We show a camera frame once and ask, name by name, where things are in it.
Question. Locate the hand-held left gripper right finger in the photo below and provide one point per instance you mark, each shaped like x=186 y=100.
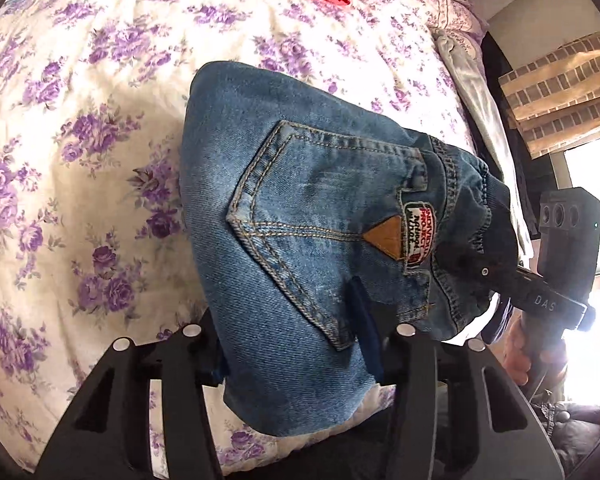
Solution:
x=367 y=340

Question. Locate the brick patterned curtain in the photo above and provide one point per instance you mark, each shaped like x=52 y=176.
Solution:
x=565 y=95

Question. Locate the person's right hand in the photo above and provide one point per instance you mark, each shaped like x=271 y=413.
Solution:
x=517 y=355

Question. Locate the purple floral bedsheet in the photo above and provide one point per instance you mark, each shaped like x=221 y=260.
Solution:
x=80 y=110

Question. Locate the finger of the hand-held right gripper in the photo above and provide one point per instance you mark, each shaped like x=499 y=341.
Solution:
x=545 y=300

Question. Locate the grey pants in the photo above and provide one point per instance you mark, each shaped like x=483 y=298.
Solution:
x=480 y=100

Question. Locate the blue denim pants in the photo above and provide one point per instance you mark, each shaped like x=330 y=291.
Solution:
x=290 y=210

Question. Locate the dark cloth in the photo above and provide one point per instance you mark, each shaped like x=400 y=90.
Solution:
x=575 y=435

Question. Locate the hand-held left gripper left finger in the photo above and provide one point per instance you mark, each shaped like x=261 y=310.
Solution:
x=200 y=355

